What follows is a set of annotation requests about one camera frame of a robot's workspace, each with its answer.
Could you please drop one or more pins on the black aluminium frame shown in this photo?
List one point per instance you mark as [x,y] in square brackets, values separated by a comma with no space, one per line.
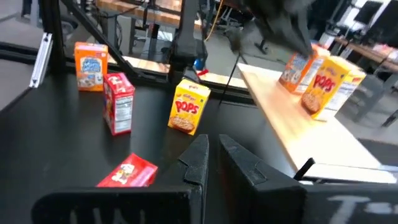
[51,18]

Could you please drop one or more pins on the silver aluminium extrusion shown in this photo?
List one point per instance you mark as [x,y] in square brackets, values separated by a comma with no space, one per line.
[40,62]

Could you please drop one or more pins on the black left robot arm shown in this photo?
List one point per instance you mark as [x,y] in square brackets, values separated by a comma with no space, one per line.
[186,37]

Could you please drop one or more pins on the wooden shelf with black frame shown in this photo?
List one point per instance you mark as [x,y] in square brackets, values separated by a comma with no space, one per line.
[295,130]

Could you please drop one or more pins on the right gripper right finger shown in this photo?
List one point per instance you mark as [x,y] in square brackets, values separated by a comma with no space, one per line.
[264,196]

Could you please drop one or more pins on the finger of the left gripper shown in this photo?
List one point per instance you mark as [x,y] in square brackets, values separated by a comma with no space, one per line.
[306,40]

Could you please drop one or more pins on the red Froot Loops cereal box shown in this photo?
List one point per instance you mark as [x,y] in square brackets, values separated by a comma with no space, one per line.
[129,172]
[119,105]

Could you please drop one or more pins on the orange Mini Wheats cereal box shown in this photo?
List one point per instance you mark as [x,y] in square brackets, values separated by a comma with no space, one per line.
[293,73]
[90,67]

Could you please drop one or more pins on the wooden background desk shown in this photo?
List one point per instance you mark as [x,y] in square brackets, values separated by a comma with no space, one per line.
[161,15]

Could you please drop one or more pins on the black table mat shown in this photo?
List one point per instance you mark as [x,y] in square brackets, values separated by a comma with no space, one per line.
[62,140]

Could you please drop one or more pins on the yellow Pops cereal box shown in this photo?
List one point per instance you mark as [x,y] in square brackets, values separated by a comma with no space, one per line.
[325,87]
[188,107]

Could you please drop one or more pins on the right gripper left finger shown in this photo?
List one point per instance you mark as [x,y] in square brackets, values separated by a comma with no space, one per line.
[174,193]

